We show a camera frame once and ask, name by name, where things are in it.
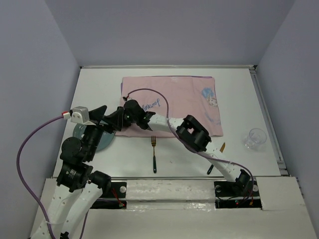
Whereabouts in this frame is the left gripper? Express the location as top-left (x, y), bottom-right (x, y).
top-left (83, 104), bottom-right (125, 160)

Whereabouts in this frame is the teal plate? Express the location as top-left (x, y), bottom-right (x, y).
top-left (72, 124), bottom-right (115, 152)

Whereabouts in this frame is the pink cloth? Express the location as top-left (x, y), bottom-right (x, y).
top-left (122, 76), bottom-right (223, 136)

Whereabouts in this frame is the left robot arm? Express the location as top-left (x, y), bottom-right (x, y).
top-left (32, 105), bottom-right (111, 239)

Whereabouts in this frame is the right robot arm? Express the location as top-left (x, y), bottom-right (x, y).
top-left (102, 100), bottom-right (252, 195)

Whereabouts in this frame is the clear drinking glass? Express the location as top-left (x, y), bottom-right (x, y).
top-left (244, 128), bottom-right (267, 149)

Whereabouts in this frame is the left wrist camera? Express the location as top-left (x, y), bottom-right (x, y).
top-left (62, 107), bottom-right (95, 125)

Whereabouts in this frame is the gold fork green handle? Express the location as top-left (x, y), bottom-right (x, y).
top-left (151, 135), bottom-right (157, 173)

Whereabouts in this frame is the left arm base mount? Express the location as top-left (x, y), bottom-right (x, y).
top-left (91, 181), bottom-right (127, 210)

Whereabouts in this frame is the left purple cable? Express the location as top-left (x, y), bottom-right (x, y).
top-left (16, 115), bottom-right (88, 239)

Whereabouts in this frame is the gold knife green handle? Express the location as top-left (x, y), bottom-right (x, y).
top-left (207, 143), bottom-right (226, 175)

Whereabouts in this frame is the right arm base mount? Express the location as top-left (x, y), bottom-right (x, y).
top-left (214, 181), bottom-right (262, 209)

